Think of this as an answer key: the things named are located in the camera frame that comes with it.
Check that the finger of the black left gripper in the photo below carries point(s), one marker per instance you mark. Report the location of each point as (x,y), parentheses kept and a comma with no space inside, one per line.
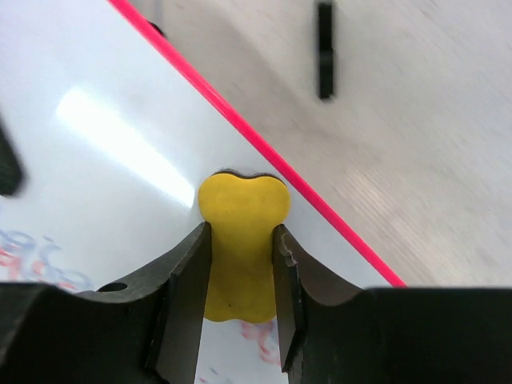
(11,170)

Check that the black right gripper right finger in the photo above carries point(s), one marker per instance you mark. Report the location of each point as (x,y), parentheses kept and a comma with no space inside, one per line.
(331,331)

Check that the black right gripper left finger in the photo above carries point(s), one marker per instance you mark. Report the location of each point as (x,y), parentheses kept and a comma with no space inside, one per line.
(143,328)

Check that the yellow bone-shaped eraser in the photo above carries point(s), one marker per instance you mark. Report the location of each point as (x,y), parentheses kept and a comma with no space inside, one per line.
(242,212)

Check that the pink framed whiteboard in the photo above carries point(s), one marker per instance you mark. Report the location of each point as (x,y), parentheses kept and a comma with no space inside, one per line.
(116,132)

